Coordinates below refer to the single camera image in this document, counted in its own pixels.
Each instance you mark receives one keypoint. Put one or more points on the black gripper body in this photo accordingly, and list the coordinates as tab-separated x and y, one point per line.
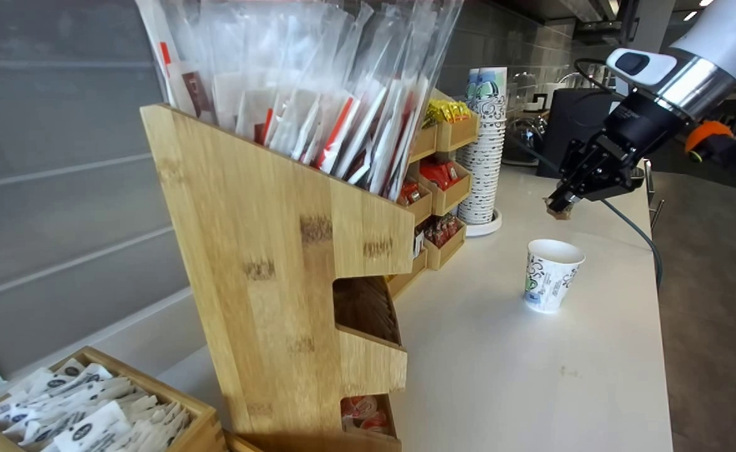
614	150

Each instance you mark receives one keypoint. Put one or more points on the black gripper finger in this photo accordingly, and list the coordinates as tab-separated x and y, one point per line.
590	191
565	189

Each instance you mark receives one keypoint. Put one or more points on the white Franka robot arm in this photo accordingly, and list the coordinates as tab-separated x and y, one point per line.
720	50

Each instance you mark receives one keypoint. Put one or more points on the black monitor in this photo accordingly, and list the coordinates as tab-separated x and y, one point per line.
572	125

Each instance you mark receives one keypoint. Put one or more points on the tall stack of paper cups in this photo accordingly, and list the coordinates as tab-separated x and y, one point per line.
487	150

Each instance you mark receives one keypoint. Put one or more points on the printed paper cup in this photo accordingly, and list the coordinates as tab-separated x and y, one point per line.
551	277

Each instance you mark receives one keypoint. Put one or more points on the white round cup tray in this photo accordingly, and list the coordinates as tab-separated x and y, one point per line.
484	226

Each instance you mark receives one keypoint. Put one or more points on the wide wooden tiered organizer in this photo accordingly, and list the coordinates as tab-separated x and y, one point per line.
450	197

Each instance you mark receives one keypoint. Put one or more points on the red snack packets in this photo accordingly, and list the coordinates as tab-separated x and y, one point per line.
440	173
443	228

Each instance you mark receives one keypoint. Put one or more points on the bright yellow packets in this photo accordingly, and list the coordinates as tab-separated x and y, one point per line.
445	110

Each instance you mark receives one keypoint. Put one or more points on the clear wrapped cutlery packets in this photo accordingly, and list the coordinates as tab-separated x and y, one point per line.
326	75

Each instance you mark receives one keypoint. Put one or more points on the small red white packets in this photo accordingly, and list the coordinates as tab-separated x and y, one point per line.
367	415

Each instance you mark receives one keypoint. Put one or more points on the narrow wooden tiered organizer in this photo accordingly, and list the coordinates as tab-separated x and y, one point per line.
268	277

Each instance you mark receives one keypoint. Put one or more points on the small wooden box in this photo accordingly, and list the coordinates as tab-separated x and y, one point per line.
204	422

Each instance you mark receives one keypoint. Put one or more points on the white sugar sachets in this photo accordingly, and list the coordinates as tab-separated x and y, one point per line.
92	409

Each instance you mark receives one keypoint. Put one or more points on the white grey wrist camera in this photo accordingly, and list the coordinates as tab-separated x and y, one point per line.
645	66

